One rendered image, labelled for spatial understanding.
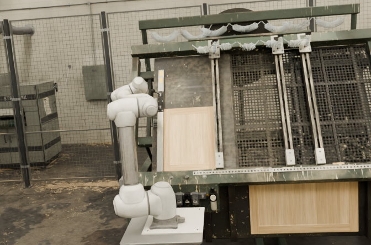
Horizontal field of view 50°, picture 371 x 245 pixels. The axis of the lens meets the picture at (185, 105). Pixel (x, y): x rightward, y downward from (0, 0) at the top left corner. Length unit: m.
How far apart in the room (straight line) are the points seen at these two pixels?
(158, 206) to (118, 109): 0.66
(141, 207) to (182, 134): 1.02
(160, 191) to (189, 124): 1.00
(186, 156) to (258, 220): 0.85
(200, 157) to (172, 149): 0.25
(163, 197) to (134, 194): 0.18
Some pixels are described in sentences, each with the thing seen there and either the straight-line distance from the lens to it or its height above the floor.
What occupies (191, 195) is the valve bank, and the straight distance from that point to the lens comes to 3.23.
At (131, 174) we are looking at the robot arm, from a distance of 2.58.
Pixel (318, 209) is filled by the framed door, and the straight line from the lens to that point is 3.68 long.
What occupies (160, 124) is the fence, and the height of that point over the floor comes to 1.25.
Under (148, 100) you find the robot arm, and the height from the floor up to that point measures 1.57.
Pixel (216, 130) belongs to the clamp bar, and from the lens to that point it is 3.35.
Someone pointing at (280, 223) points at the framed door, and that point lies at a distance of 3.67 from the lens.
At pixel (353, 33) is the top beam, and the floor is 1.91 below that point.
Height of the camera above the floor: 1.90
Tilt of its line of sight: 8 degrees down
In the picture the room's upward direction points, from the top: 4 degrees counter-clockwise
